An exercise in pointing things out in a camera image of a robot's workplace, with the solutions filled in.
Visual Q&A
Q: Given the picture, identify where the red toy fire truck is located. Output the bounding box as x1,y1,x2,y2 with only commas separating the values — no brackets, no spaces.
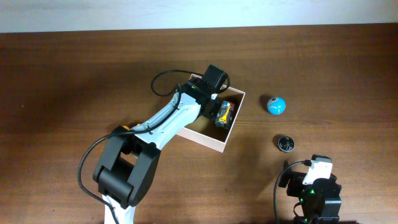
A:
215,101,235,129

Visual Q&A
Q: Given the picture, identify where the beige cardboard box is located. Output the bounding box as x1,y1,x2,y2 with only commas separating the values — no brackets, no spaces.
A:
176,74,246,152

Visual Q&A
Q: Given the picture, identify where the yellow toy dog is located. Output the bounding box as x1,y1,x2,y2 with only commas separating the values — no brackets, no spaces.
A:
122,124,141,130

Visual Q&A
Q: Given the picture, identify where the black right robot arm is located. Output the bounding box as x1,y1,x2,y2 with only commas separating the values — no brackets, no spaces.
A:
278,170,342,224

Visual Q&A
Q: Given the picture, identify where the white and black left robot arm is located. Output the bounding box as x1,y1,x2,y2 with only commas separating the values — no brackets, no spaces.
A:
93,65,234,223

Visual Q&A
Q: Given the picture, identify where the black round cap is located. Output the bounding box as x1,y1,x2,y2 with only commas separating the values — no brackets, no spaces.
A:
277,136,295,152

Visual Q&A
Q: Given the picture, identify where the blue and white ball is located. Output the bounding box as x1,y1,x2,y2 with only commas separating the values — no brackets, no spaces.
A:
267,97,286,115

